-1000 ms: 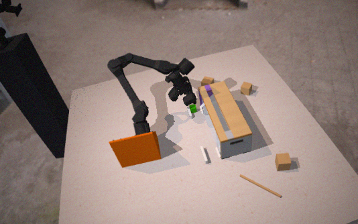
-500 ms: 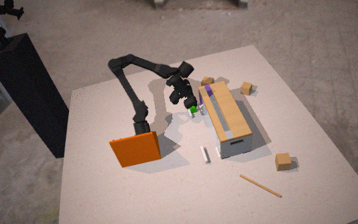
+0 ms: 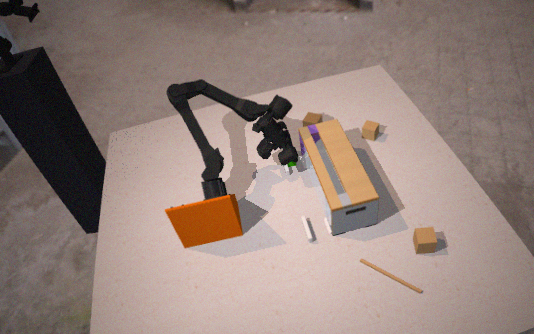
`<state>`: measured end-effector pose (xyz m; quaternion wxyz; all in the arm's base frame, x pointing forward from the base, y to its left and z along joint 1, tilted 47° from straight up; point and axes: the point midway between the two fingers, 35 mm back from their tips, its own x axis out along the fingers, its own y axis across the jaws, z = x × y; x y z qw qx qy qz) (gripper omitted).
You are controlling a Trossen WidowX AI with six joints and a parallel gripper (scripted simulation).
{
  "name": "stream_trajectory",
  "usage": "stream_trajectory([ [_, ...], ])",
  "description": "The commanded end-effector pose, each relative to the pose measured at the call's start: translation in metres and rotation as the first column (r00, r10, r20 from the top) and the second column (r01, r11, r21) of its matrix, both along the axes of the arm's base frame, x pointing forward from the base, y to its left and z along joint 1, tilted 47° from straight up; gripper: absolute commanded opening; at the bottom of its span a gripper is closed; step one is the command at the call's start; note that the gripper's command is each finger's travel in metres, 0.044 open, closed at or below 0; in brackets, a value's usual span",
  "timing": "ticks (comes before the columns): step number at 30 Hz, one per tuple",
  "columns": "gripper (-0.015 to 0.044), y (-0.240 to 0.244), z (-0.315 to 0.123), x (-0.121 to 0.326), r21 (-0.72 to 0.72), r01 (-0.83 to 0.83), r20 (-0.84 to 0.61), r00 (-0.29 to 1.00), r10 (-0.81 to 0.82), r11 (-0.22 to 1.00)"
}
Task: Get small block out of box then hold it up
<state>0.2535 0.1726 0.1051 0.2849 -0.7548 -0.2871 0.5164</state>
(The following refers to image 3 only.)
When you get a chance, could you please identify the tan wooden stick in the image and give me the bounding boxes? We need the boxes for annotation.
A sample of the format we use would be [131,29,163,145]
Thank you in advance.
[360,258,422,294]

